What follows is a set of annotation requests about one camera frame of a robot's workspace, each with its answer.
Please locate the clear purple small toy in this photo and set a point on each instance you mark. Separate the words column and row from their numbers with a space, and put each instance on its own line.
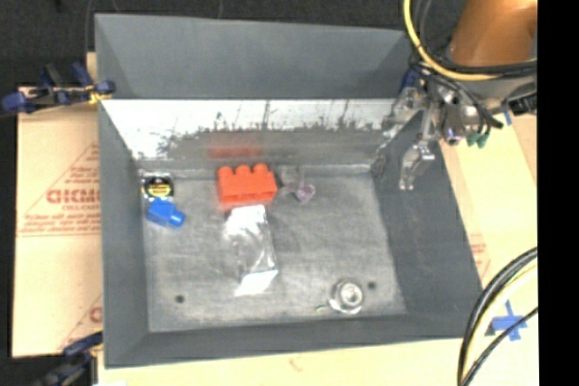
column 300, row 190

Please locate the clear plastic bag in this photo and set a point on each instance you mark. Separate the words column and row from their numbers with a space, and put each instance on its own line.
column 251, row 239

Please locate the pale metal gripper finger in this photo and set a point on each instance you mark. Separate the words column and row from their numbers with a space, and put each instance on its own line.
column 415, row 165
column 400, row 115

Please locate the blue toy building brick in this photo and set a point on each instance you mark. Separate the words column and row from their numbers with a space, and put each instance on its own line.
column 164, row 212

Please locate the grey metal bin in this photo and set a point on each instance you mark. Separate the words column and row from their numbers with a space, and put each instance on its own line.
column 280, row 248

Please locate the clear glass jar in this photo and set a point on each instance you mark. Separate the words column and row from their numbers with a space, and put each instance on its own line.
column 347, row 296

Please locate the brown cardboard board, red print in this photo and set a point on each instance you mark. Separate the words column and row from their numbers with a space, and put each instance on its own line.
column 54, row 248

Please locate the red toy building brick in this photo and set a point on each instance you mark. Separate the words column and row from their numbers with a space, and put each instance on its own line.
column 246, row 187

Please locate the black and yellow round case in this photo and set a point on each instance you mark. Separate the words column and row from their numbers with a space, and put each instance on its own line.
column 157, row 187

